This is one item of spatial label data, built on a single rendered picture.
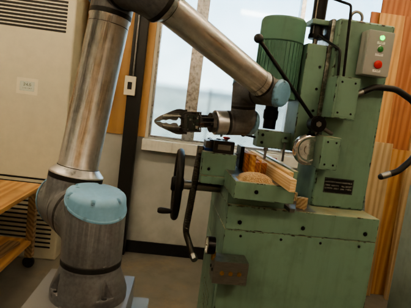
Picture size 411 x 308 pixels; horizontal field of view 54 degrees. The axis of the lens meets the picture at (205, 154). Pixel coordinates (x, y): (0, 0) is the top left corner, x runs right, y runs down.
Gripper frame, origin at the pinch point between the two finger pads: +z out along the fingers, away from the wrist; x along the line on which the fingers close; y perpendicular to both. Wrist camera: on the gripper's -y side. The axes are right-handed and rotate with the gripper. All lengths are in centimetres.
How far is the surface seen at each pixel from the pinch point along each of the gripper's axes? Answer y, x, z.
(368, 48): 19, -28, -73
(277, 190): 19.6, 22.4, -37.2
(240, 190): 16.7, 22.5, -24.9
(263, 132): -4.2, 3.3, -43.8
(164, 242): -147, 88, -40
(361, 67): 16, -21, -72
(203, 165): -7.8, 16.7, -20.3
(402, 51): -84, -53, -190
